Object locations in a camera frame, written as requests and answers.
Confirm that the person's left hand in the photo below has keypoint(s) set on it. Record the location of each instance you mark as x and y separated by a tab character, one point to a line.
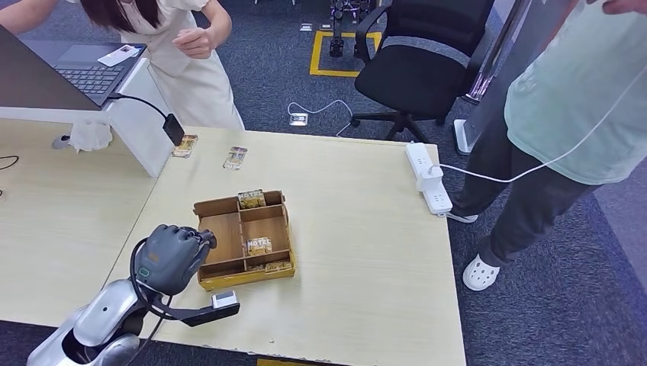
194	43

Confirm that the person's hand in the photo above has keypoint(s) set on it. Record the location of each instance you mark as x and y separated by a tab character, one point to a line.
627	5

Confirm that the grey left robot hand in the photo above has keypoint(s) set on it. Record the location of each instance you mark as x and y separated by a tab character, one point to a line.
169	260

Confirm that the wooden compartment box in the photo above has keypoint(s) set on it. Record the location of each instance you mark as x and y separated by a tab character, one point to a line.
227	237

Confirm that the white ID card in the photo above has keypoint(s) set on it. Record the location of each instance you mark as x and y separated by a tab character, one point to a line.
119	55

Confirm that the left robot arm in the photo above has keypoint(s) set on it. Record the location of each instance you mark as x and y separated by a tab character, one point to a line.
106	313

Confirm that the person's left forearm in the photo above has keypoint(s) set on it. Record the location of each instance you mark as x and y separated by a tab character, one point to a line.
220	20

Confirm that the person's right forearm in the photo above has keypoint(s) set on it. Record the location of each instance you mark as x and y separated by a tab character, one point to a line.
25	15

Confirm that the person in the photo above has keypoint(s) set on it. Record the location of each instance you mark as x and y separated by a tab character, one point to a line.
576	111
197	91

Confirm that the white raised counter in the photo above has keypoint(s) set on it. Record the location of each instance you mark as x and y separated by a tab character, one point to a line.
139	131

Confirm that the grey standing panel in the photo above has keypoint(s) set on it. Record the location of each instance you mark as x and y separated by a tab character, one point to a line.
524	35

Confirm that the dark grey laptop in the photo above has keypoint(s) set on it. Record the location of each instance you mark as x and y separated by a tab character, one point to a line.
86	78

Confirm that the yellow floor tape square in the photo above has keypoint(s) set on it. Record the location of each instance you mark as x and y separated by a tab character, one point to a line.
315	54
278	363

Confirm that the metal floor socket box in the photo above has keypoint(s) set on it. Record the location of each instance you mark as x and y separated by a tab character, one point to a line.
298	119

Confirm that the white crumpled plastic bag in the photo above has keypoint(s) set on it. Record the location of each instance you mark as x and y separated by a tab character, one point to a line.
90	136

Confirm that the black robot legs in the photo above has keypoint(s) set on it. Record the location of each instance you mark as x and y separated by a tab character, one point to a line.
335	48

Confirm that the grey desk grommet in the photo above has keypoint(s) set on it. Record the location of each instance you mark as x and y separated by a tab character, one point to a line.
59	142

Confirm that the black office chair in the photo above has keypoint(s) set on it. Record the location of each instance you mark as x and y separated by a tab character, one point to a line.
410	81

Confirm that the white plug adapter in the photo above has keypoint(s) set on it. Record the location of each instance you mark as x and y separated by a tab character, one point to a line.
429	179

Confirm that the white power strip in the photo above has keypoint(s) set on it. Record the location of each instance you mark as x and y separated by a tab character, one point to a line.
439	200

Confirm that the white clog shoe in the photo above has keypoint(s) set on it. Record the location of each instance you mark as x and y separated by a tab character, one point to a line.
480	274

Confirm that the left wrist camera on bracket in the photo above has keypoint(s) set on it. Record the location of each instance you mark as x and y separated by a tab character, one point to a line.
207	313

